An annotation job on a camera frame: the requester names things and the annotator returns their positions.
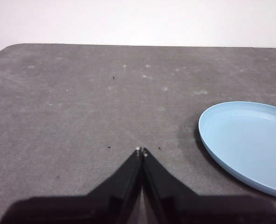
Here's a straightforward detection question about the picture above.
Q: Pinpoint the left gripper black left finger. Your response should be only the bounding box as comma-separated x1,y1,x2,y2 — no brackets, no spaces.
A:
0,147,143,224

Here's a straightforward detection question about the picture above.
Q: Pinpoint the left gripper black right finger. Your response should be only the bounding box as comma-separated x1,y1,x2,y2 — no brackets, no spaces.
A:
142,147,276,224

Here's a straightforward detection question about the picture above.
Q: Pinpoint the light blue round plate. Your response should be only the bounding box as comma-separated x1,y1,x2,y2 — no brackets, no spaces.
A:
198,100,276,200

